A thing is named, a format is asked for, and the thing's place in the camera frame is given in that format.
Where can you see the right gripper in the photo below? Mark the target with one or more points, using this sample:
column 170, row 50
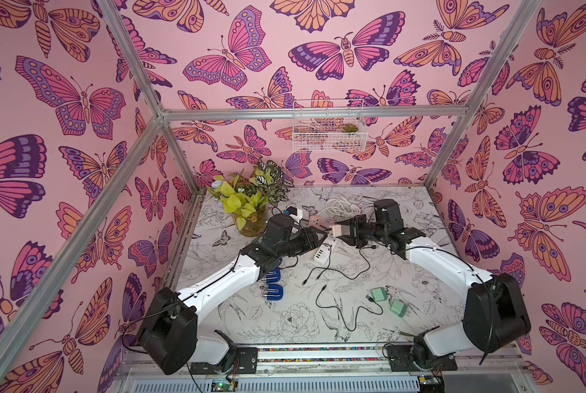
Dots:
column 350, row 230

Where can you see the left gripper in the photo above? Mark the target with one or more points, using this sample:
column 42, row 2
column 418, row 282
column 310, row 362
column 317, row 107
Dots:
column 310, row 237

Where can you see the orange power strip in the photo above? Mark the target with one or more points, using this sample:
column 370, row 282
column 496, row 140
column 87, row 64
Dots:
column 315, row 221

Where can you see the white power strip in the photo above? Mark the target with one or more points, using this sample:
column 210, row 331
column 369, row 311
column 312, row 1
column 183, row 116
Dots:
column 323, row 253

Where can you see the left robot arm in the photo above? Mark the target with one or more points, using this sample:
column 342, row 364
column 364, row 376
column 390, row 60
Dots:
column 172, row 334

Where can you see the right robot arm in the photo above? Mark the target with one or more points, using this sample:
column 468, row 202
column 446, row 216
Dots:
column 495, row 314

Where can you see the potted green plant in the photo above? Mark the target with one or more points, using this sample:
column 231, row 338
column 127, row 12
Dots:
column 247, row 198

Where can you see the blue clip bottom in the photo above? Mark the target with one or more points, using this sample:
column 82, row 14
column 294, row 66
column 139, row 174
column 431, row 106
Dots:
column 273, row 292

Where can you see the green charger adapter left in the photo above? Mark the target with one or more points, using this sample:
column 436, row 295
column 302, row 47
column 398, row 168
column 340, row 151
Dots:
column 379, row 294

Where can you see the green charger adapter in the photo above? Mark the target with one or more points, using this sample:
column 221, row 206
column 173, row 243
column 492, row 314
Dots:
column 379, row 294
column 399, row 308

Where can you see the green charger adapter right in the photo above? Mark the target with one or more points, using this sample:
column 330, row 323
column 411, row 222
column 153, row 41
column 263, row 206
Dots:
column 399, row 308

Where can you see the small succulent in basket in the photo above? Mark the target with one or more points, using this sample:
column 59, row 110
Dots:
column 350, row 128

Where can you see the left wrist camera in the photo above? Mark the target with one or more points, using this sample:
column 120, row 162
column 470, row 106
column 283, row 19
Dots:
column 296, row 213

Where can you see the white wire basket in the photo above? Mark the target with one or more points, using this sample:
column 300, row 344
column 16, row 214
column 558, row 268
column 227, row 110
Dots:
column 319, row 129

